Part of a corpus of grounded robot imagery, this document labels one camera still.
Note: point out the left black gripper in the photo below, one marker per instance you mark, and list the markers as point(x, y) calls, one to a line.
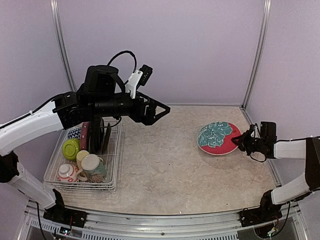
point(148, 118)

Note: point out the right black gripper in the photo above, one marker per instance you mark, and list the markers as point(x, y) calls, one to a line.
point(242, 139)

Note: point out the red teal floral plate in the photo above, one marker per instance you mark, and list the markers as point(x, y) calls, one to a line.
point(216, 138)

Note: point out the black striped rim plate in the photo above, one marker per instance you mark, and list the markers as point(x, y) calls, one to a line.
point(96, 135)

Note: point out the pink polka dot plate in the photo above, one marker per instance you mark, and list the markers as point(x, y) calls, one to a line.
point(85, 135)

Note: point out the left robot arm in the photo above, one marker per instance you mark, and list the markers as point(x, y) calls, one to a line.
point(103, 94)

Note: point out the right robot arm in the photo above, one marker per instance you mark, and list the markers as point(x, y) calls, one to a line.
point(302, 151)

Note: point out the small black square plate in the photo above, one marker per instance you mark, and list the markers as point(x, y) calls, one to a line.
point(106, 139)

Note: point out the blue white patterned bowl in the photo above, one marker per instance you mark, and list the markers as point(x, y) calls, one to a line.
point(74, 133)

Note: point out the teal patterned mug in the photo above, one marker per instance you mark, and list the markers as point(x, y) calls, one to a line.
point(94, 168)

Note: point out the pale yellow mug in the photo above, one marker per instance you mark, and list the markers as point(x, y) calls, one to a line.
point(80, 156)

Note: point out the green bowl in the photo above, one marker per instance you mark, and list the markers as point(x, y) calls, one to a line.
point(70, 148)

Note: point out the red white floral teacup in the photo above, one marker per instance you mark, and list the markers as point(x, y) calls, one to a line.
point(68, 173)

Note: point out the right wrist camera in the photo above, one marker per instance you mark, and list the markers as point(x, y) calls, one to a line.
point(267, 131)

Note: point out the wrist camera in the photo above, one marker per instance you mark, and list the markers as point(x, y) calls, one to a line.
point(138, 78)
point(267, 131)

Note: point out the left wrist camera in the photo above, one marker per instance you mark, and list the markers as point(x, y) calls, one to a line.
point(138, 78)

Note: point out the white wire dish rack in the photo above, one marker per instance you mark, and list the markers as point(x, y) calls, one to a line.
point(110, 158)

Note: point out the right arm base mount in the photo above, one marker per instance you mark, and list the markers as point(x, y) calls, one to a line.
point(266, 212)

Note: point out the aluminium front rail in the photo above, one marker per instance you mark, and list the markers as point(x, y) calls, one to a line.
point(118, 226)

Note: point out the left aluminium corner post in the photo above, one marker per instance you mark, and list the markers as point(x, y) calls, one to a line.
point(58, 28)

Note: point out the aluminium corner post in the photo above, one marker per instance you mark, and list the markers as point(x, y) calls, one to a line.
point(258, 53)
point(58, 28)

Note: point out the right aluminium corner post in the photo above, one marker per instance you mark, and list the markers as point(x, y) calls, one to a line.
point(258, 53)

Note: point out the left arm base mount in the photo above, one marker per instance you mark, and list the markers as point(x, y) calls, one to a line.
point(60, 214)

